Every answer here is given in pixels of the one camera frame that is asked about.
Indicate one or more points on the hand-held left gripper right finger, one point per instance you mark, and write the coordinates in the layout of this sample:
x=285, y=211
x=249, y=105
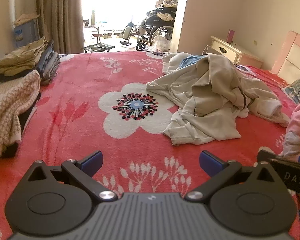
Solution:
x=210, y=163

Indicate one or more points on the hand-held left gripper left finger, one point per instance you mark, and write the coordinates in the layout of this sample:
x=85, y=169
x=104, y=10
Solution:
x=92, y=163

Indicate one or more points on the beige zip jacket black trim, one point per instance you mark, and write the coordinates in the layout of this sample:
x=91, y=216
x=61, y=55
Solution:
x=215, y=80

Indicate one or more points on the stack of folded clothes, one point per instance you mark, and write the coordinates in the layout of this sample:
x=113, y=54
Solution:
x=20, y=57

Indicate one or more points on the clothes pile on wheelchair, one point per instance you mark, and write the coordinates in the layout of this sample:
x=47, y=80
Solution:
x=168, y=3

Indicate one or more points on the pink quilted cloth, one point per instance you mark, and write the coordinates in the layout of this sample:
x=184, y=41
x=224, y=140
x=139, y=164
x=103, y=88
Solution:
x=298, y=130

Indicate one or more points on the cream sweatshirt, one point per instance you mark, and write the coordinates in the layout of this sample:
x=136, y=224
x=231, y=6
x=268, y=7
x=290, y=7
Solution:
x=202, y=130

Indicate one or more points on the red floral blanket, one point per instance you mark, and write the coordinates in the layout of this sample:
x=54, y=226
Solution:
x=77, y=130

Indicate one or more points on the beige houndstooth garment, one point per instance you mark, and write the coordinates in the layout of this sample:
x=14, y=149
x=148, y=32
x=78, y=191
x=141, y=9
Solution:
x=10, y=105

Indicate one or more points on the blue-grey cloth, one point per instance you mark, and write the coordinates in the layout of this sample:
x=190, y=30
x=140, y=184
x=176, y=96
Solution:
x=190, y=62

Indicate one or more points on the pink headboard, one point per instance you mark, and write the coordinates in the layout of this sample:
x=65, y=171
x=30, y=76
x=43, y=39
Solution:
x=297, y=55

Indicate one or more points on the black folding stool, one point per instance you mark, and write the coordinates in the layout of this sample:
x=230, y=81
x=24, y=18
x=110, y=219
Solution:
x=97, y=47

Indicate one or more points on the white nightstand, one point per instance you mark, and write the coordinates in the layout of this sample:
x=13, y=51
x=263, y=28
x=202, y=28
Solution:
x=230, y=48

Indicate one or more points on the pink box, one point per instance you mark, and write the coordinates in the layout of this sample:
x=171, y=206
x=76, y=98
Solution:
x=231, y=36

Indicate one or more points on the white plastic bag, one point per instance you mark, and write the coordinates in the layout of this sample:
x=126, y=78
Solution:
x=161, y=43

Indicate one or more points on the small folding table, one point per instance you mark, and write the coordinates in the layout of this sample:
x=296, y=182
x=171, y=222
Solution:
x=96, y=26

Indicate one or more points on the blue storage box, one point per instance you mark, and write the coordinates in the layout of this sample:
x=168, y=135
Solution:
x=25, y=33

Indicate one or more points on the black wheelchair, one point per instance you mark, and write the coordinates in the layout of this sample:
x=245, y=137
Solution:
x=152, y=27

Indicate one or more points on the beige curtain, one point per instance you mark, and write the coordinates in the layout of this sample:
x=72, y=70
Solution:
x=57, y=12

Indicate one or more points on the beige folded cloth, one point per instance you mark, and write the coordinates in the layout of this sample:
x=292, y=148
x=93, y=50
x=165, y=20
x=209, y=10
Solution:
x=25, y=18

